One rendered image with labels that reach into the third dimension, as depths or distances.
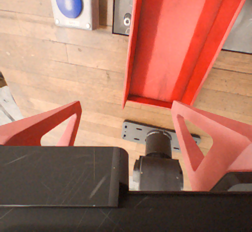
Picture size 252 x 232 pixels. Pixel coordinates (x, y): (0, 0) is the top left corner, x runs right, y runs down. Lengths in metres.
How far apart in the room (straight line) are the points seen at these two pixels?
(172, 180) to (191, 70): 0.19
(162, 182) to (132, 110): 0.16
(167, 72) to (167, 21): 0.08
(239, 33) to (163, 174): 0.25
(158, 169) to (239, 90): 0.21
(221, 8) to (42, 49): 0.33
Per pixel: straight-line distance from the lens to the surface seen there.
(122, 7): 0.26
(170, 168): 0.25
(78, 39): 0.29
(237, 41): 0.28
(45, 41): 0.34
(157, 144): 0.31
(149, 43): 0.25
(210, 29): 0.26
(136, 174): 0.27
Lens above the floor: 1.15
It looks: 54 degrees down
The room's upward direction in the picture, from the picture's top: 160 degrees counter-clockwise
